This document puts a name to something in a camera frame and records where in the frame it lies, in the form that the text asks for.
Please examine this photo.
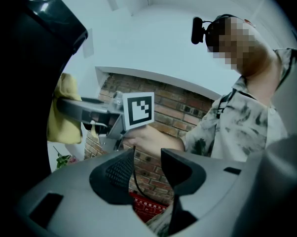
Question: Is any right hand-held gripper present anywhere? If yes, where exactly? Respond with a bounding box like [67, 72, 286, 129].
[56, 90, 156, 152]

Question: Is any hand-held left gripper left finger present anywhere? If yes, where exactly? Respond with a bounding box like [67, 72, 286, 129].
[14, 148, 160, 237]

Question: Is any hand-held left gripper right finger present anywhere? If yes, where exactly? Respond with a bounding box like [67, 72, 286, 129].
[160, 148, 246, 237]

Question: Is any yellow cleaning cloth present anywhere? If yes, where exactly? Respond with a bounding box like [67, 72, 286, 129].
[46, 72, 100, 144]

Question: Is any black box appliance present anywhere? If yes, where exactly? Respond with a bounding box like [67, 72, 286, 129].
[0, 0, 89, 185]

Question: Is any person's right forearm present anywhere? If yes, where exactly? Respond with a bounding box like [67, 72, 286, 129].
[155, 129, 189, 160]

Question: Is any person's right hand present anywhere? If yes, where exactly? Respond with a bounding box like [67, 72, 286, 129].
[122, 124, 162, 153]

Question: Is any red box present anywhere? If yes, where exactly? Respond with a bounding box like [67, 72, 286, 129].
[128, 191, 169, 224]

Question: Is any small flower plant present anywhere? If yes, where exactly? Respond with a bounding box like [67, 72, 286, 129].
[53, 146, 78, 170]

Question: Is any person's patterned shirt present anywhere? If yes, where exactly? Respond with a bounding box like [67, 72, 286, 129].
[146, 47, 297, 237]

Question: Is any person's head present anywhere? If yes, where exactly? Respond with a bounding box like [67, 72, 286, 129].
[204, 13, 281, 83]

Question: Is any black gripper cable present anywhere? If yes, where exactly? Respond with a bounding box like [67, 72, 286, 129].
[132, 146, 154, 200]

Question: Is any grey harness strap with buckle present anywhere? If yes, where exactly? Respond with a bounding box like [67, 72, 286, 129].
[216, 90, 235, 119]

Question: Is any black head-worn camera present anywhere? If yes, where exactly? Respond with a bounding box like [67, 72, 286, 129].
[190, 16, 206, 45]

